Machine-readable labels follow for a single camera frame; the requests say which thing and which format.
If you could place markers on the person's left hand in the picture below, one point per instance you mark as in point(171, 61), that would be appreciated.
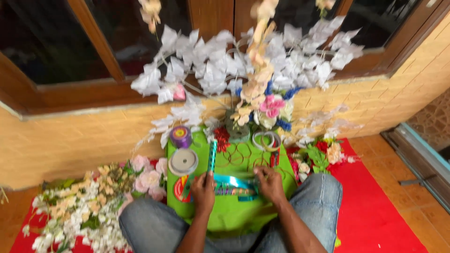
point(203, 193)

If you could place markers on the person's right hand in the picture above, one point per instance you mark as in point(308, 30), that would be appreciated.
point(272, 186)

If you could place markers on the person's right fingers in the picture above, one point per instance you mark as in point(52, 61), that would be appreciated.
point(263, 173)

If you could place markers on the person's left fingers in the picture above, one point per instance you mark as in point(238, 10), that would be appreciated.
point(205, 176)

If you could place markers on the teal satin ribbon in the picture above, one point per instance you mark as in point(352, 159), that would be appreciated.
point(235, 182)

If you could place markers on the teal glitter ribbon roll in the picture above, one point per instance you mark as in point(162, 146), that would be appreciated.
point(212, 156)

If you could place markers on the grey ribbon spool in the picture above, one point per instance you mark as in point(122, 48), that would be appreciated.
point(183, 161)

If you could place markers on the red round ribbon reel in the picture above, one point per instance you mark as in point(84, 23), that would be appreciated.
point(180, 191)

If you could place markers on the striped multicolour ribbon stick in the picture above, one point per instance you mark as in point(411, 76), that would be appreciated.
point(233, 192)

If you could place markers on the white ribbon loop coil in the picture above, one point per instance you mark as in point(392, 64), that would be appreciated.
point(267, 140)

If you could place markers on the red glitter bow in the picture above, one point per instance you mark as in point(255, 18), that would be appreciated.
point(222, 138)

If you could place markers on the green low table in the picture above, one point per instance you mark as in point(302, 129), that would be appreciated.
point(232, 214)

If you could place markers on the purple ribbon spool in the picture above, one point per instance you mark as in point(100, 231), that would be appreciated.
point(180, 136)

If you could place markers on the heap of red cream flowers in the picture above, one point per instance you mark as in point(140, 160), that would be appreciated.
point(318, 156)

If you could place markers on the person's blue jeans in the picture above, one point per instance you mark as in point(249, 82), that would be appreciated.
point(316, 207)

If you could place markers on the red carpet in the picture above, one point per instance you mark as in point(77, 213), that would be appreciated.
point(365, 214)

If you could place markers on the white leaf flower arrangement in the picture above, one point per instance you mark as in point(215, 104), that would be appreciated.
point(218, 66)

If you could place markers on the heap of white peach flowers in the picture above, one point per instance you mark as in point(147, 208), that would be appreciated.
point(84, 207)

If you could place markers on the metal sliding door track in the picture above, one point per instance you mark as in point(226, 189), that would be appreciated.
point(422, 165)

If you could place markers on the wooden window frame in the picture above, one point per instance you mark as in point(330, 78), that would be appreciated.
point(88, 95)

